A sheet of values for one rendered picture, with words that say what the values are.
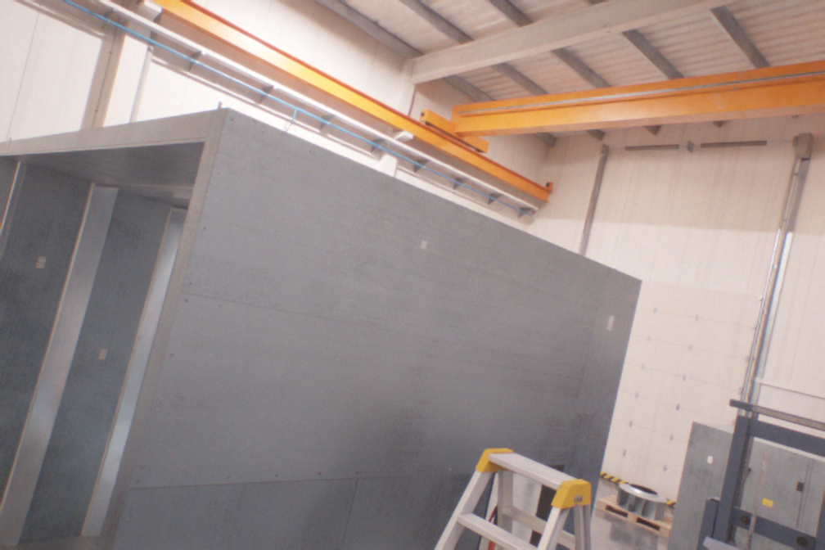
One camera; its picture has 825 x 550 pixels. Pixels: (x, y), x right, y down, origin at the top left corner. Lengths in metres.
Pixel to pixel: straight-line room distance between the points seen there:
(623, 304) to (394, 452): 1.69
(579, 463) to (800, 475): 5.20
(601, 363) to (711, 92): 7.47
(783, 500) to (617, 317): 5.33
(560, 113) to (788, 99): 3.75
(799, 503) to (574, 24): 7.39
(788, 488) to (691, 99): 5.65
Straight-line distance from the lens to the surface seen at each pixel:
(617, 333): 3.60
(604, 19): 10.56
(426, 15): 11.87
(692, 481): 8.93
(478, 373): 2.71
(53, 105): 10.47
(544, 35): 11.16
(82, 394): 5.60
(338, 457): 2.32
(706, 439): 8.83
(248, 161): 1.95
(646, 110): 10.90
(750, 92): 10.28
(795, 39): 12.10
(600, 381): 3.54
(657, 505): 11.83
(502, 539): 2.15
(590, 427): 3.56
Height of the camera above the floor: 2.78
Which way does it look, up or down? 2 degrees up
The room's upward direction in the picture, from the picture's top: 13 degrees clockwise
